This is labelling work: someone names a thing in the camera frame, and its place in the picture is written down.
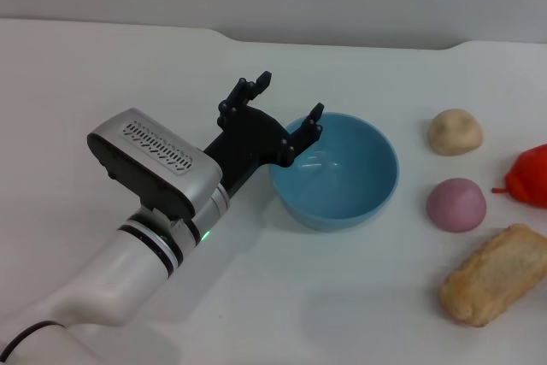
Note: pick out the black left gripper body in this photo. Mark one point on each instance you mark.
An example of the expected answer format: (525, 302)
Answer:
(252, 138)

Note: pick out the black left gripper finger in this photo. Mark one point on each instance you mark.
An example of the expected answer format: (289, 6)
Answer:
(308, 134)
(245, 91)

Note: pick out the blue bowl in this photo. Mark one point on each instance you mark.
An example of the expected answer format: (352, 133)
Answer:
(337, 185)

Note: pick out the pink peach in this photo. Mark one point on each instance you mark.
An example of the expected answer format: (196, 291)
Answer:
(456, 207)

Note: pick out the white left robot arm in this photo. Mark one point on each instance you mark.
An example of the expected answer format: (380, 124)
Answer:
(107, 275)

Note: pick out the beige peach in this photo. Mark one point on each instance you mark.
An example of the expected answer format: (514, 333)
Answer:
(455, 132)

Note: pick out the red pepper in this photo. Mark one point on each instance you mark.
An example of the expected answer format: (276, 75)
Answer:
(530, 177)

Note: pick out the golden bread loaf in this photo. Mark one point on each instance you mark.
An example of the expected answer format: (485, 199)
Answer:
(491, 275)

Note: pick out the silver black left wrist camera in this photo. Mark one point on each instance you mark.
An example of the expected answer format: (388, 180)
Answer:
(158, 160)

